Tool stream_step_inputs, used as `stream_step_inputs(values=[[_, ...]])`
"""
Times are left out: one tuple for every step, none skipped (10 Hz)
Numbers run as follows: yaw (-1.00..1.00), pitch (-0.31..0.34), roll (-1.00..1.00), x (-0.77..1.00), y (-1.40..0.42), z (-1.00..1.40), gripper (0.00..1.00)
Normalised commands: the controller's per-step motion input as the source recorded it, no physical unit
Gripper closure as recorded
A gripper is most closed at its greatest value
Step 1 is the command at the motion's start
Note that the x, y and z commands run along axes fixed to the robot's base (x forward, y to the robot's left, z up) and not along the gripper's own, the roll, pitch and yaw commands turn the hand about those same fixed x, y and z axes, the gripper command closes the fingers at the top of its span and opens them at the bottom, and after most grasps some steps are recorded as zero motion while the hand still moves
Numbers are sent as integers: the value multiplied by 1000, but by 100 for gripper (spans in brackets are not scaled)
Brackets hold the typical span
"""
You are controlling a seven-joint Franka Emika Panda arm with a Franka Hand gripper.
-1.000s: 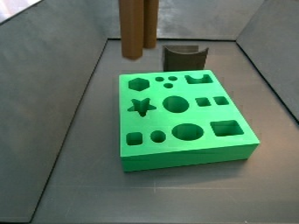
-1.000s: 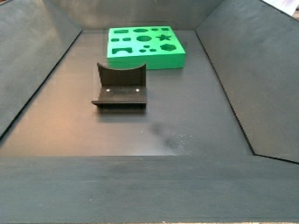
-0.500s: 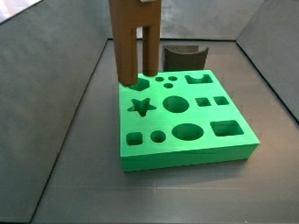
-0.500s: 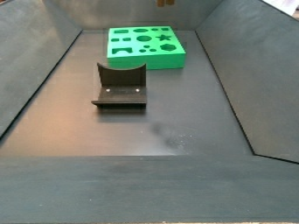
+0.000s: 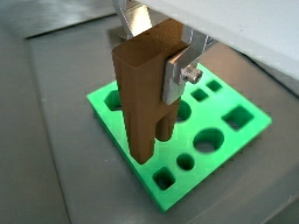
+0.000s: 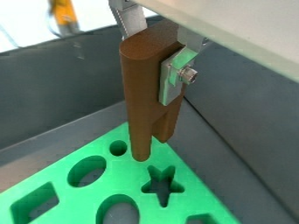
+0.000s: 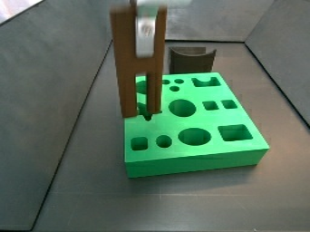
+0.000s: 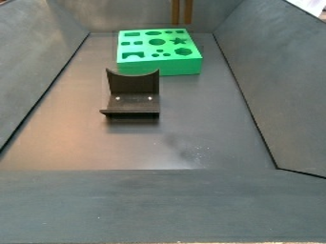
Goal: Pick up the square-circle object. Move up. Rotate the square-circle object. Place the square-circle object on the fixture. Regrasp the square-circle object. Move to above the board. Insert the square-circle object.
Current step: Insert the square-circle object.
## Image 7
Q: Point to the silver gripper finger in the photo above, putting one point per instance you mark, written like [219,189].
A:
[146,14]

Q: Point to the brown square-circle object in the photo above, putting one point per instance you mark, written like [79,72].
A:
[129,65]

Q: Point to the green foam shape fixture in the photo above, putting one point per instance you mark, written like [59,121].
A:
[200,132]

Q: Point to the dark grey curved stand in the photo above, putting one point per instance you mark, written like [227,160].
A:
[191,60]

